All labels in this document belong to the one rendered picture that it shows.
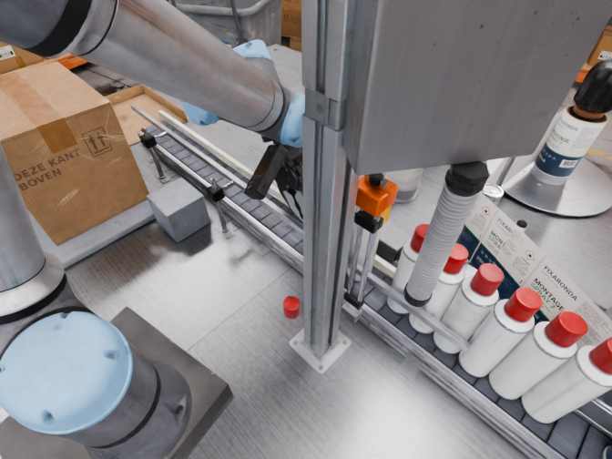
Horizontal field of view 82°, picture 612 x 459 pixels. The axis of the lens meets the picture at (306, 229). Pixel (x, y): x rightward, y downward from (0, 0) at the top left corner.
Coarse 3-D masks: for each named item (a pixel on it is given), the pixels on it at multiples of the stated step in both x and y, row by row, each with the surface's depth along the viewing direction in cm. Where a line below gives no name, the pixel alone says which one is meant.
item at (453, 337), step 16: (144, 112) 102; (160, 128) 97; (208, 160) 86; (224, 176) 83; (272, 208) 74; (368, 272) 63; (384, 288) 61; (400, 304) 60; (432, 320) 57; (448, 336) 55
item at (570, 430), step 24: (168, 144) 105; (192, 144) 105; (192, 168) 97; (240, 192) 90; (264, 216) 84; (288, 240) 79; (384, 312) 67; (408, 336) 64; (432, 336) 63; (456, 360) 60; (480, 384) 58; (504, 408) 55; (552, 432) 53; (576, 432) 53; (600, 432) 53; (576, 456) 51; (600, 456) 51
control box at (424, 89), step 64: (384, 0) 21; (448, 0) 21; (512, 0) 22; (576, 0) 23; (384, 64) 23; (448, 64) 24; (512, 64) 25; (576, 64) 26; (384, 128) 27; (448, 128) 28; (512, 128) 29
